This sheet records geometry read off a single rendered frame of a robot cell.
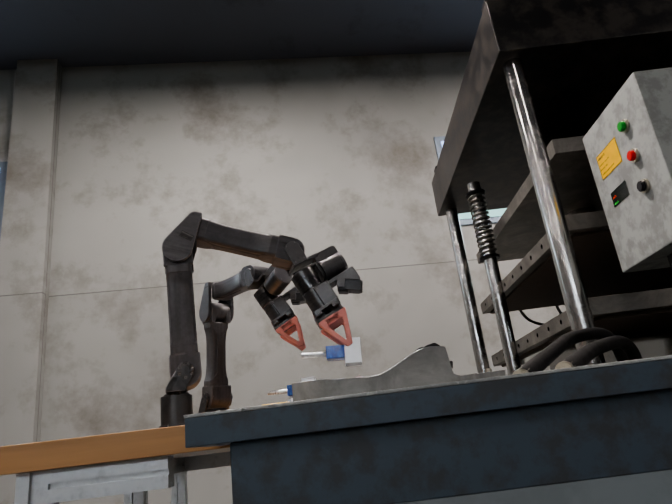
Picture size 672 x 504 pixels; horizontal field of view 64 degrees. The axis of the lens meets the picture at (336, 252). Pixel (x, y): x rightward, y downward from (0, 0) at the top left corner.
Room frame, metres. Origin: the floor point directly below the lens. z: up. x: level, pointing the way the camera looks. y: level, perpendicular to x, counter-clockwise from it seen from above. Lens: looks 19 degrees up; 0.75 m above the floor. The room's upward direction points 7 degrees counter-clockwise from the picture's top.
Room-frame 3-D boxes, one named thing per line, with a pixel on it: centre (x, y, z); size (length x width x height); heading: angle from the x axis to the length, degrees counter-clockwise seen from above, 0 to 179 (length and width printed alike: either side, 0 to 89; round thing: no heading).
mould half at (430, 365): (1.43, -0.11, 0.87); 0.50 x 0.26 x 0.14; 90
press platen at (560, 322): (2.04, -1.03, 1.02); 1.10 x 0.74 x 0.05; 0
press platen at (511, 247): (2.04, -1.04, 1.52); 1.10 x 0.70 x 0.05; 0
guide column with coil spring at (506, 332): (2.20, -0.64, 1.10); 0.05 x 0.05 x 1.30
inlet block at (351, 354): (1.20, 0.04, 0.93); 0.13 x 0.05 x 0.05; 90
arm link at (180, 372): (1.13, 0.35, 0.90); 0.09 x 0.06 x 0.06; 15
